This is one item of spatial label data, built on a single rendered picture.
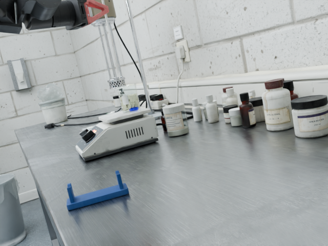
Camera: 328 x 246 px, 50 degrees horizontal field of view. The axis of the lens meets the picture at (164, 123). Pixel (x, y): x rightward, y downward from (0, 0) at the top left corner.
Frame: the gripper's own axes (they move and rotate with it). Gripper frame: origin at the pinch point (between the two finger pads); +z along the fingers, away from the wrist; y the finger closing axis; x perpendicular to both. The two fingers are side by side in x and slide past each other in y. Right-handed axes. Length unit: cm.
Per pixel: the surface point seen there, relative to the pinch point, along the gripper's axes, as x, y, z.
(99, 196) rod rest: 34, -30, -25
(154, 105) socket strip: 34, 49, 41
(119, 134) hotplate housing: 30.7, -3.9, -5.5
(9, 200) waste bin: 84, 156, -11
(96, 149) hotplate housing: 32.8, -2.4, -11.5
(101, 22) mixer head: -1.9, 35.5, 17.1
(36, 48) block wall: -13, 238, 56
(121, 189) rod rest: 33, -31, -21
